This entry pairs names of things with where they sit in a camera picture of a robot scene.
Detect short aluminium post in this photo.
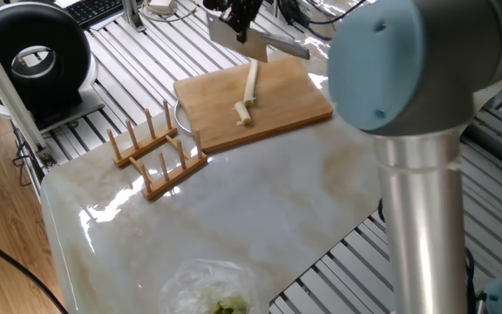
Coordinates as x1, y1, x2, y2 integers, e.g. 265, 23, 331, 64
121, 0, 146, 32

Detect round metal wire ring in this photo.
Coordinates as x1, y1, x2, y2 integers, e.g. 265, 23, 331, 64
174, 99, 195, 135

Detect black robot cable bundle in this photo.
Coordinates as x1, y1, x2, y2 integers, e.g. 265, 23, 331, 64
276, 0, 368, 41

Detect wooden cutting board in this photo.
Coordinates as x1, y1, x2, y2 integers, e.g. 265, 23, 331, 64
173, 54, 334, 154

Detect clear plastic bag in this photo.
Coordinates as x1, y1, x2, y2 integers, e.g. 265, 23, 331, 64
158, 256, 261, 314

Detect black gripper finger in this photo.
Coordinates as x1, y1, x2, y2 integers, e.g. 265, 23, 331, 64
219, 8, 248, 44
244, 10, 261, 34

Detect aluminium frame beam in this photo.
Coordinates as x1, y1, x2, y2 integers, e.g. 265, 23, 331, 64
0, 17, 58, 169

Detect short cut scallion piece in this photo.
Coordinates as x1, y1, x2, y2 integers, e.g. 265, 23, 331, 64
234, 101, 253, 127

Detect black computer keyboard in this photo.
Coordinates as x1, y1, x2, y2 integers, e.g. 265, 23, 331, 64
63, 0, 126, 27

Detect black round blower fan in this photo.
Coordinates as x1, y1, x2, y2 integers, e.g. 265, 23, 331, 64
0, 2, 106, 134

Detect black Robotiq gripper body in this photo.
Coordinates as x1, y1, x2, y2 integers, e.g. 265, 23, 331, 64
228, 0, 264, 17

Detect wooden peg rack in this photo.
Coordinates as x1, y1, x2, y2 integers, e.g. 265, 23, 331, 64
105, 99, 208, 201

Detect white scallion stalk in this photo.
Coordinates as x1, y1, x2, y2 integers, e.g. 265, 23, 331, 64
242, 59, 260, 108

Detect green vegetable scraps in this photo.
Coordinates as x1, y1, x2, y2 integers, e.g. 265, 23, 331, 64
209, 296, 248, 314

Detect white power adapter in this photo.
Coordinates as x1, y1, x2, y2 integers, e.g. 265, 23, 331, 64
148, 0, 178, 14

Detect marble pattern table sheet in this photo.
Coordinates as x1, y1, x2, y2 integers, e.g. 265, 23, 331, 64
40, 0, 502, 314

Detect steel cleaver knife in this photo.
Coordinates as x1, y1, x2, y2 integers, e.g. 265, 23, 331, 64
206, 11, 311, 64

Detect black floor cable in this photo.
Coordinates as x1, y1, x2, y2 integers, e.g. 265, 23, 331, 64
0, 222, 69, 314

